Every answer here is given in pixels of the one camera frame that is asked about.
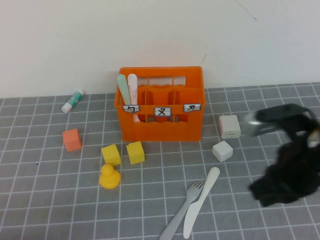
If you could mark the white and green glue stick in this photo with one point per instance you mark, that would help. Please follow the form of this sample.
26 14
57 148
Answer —
72 101

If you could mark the yellow foam cube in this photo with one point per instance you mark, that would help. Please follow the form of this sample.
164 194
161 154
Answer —
111 155
135 153

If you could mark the yellow rubber duck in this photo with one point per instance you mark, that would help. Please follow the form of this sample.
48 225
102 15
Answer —
110 178

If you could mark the white USB wall charger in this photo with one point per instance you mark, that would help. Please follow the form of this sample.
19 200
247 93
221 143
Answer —
228 126

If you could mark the mint green plastic spoon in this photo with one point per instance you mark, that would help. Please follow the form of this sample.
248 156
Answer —
123 85

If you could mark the grey grid patterned mat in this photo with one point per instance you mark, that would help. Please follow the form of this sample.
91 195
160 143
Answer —
150 212

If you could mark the orange plastic cutlery holder crate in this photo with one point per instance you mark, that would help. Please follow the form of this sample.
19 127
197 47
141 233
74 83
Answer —
160 132

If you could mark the pink plastic spoon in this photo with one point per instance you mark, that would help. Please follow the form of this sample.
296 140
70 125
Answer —
132 87

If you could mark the grey plastic fork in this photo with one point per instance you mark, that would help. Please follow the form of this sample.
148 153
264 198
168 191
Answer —
175 222

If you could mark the white plastic knife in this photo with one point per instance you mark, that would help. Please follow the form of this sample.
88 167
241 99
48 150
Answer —
190 217

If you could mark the orange foam cube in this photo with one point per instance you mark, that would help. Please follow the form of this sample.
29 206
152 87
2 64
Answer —
72 141

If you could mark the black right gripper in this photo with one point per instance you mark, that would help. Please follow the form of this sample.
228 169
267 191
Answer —
297 160

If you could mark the white foam cube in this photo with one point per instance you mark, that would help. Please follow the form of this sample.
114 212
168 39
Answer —
222 151

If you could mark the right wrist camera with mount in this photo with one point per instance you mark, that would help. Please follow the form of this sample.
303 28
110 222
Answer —
252 126

